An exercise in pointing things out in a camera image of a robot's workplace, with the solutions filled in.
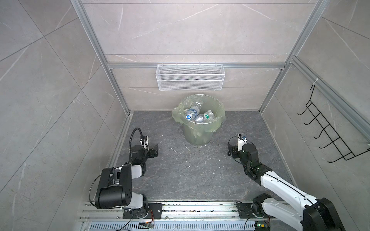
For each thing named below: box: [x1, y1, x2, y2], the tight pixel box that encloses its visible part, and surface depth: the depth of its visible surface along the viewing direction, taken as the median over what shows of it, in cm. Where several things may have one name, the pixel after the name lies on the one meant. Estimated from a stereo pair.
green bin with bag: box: [171, 94, 226, 146], surface depth 89 cm
